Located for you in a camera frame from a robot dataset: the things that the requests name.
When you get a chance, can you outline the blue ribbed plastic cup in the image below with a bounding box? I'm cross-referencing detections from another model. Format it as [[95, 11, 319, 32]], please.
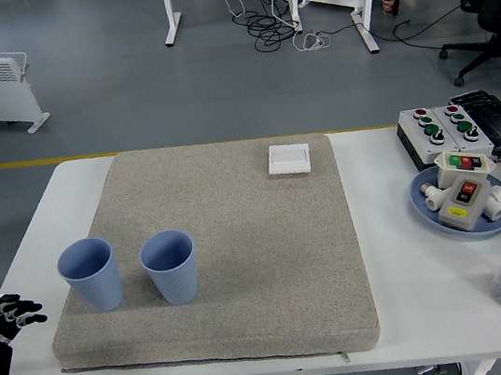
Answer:
[[53, 233, 127, 319], [136, 227, 203, 312]]

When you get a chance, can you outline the grey-brown cushion mat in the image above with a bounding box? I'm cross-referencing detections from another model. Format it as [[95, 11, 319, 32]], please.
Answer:
[[24, 118, 385, 375]]

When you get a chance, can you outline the white desk leg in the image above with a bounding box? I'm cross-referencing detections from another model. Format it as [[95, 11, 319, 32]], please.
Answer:
[[158, 0, 187, 48]]

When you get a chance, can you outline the blue round plate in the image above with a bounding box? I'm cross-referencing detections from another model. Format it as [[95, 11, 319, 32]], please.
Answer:
[[407, 156, 501, 249]]

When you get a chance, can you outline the white pipe tee fitting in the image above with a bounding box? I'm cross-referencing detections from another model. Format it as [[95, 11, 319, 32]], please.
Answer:
[[419, 180, 448, 215], [480, 184, 501, 223]]

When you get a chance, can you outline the white four-button control box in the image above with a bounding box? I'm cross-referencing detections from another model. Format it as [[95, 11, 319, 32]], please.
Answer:
[[438, 99, 495, 163], [393, 103, 465, 174]]

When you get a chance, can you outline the white table leg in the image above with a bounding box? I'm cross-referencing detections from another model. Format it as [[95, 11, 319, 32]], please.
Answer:
[[460, 356, 499, 375]]

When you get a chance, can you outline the black foot pedal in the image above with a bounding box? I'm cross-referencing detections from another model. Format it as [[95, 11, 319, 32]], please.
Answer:
[[447, 86, 501, 167]]

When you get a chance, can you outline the white wall switch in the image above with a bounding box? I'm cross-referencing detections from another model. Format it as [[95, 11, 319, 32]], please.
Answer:
[[264, 139, 314, 179]]

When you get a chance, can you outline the black cable bundle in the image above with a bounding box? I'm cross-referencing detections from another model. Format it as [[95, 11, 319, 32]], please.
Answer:
[[230, 0, 306, 57]]

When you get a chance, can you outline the white cable coil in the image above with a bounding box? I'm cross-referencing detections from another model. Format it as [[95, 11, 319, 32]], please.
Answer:
[[292, 28, 333, 54]]

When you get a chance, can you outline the beige red-black push-button switch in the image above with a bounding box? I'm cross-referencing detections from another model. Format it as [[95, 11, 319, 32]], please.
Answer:
[[432, 171, 496, 235]]

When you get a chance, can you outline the beige green-red push-button switch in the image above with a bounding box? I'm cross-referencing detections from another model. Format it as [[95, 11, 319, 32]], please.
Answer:
[[431, 144, 499, 191]]

